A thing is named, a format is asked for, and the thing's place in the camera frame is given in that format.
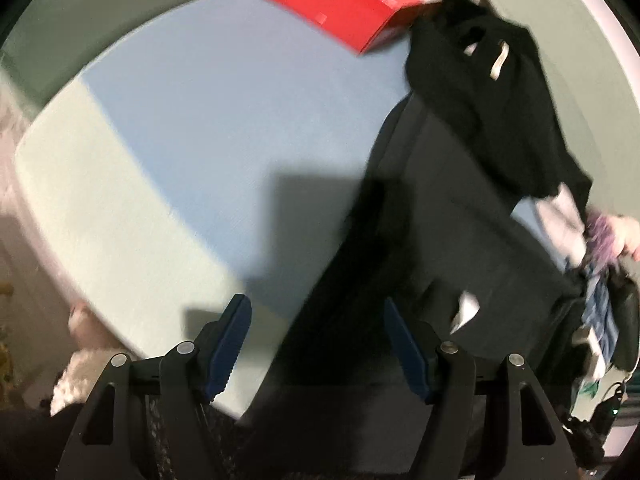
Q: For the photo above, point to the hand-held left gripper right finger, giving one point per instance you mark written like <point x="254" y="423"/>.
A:
<point x="407" y="355"/>

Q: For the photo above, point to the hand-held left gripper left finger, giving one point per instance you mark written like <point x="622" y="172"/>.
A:
<point x="227" y="350"/>

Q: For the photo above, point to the dark grey pants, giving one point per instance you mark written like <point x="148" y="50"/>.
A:
<point x="450" y="240"/>

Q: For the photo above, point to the white fluffy cloth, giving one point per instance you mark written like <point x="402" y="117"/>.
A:
<point x="85" y="365"/>

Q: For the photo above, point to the green and white cloth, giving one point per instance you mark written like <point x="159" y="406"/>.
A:
<point x="589" y="389"/>

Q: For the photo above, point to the blue striped cloth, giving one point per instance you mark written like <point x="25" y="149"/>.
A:
<point x="600" y="305"/>

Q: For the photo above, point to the light grey sweater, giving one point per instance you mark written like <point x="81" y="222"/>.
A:
<point x="565" y="220"/>

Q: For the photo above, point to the green sofa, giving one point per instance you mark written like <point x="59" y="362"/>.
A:
<point x="75" y="185"/>

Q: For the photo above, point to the blue sheet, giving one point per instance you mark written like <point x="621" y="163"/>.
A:
<point x="225" y="125"/>

